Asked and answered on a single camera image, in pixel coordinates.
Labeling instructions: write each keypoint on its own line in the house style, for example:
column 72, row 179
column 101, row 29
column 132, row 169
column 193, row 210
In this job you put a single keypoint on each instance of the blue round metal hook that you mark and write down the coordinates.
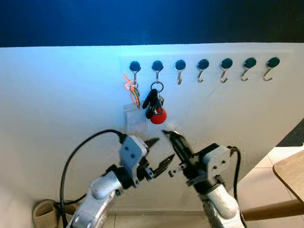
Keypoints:
column 135, row 65
column 180, row 64
column 157, row 65
column 226, row 63
column 273, row 61
column 203, row 63
column 250, row 62

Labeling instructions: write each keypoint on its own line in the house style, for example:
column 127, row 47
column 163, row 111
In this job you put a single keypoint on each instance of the beige round basket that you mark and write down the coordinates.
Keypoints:
column 45, row 213

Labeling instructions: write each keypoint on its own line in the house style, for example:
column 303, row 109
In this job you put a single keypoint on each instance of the white hook rail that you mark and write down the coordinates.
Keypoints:
column 213, row 54

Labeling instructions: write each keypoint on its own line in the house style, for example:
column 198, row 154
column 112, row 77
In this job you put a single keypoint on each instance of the wooden table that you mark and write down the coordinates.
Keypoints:
column 292, row 173

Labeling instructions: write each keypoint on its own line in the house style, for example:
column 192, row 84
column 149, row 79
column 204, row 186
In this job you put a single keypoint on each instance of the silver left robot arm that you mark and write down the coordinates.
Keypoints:
column 99, row 187

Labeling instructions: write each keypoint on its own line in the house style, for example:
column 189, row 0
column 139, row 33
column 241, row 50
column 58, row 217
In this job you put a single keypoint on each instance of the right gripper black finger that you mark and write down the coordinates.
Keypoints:
column 178, row 145
column 175, row 171

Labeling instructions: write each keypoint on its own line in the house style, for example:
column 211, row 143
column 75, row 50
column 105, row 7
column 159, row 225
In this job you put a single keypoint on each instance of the black foam floor mat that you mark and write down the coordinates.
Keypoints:
column 295, row 135

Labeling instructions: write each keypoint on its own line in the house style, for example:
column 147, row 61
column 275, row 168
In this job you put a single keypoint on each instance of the black keys with red ball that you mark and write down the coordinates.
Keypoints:
column 158, row 117

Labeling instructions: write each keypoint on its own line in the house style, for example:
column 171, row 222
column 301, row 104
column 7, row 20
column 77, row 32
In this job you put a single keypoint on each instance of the white partition board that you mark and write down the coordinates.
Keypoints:
column 47, row 95

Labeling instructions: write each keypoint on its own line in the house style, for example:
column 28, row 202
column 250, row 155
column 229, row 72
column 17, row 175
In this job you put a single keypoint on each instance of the clear plastic badge holder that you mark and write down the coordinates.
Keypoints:
column 134, row 118

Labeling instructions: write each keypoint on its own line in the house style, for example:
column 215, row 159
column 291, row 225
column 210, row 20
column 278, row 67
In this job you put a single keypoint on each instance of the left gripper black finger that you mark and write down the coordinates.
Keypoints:
column 152, row 142
column 164, row 165

